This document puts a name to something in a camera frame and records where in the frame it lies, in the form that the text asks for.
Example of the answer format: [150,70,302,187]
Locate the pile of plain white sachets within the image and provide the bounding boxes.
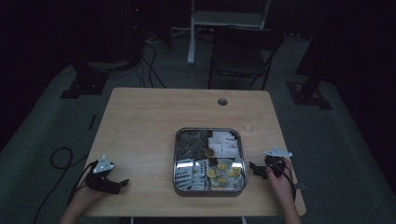
[207,131,241,159]

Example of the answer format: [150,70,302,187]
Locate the black stand with base plate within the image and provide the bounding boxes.
[60,62,110,100]
[286,0,333,110]

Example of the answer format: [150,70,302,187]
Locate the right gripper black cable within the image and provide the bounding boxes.
[278,158,297,202]

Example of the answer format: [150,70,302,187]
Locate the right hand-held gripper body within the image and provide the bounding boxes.
[263,147,293,176]

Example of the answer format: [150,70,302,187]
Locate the pile of striped white sachets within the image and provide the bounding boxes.
[175,158,210,190]

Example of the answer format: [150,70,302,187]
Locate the pile of yellow-tagged tea bags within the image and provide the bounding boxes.
[206,158,246,190]

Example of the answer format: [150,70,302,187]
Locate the pile of grey tea bags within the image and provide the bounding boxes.
[177,130,209,160]

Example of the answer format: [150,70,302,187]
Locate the square dark compartment tray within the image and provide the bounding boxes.
[172,126,248,198]

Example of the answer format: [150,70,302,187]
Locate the person's right hand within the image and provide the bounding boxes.
[265,158,295,203]

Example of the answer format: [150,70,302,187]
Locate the white desk frame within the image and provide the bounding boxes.
[187,0,272,65]

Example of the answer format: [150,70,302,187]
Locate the dark computer tower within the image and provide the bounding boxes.
[125,0,147,63]

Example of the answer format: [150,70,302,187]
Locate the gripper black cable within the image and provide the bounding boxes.
[278,158,297,202]
[66,161,98,206]

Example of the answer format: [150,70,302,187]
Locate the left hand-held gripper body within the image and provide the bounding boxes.
[84,155,122,194]

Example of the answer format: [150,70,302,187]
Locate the black folding chair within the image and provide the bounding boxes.
[207,27,285,91]

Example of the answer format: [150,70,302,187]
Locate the black floor cable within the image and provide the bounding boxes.
[32,147,92,224]

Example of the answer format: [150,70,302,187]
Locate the person's left hand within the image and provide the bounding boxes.
[74,184,106,208]

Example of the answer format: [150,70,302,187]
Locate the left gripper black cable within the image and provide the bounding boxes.
[66,161,98,206]

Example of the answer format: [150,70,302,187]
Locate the black cables near stand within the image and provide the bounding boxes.
[136,41,166,89]

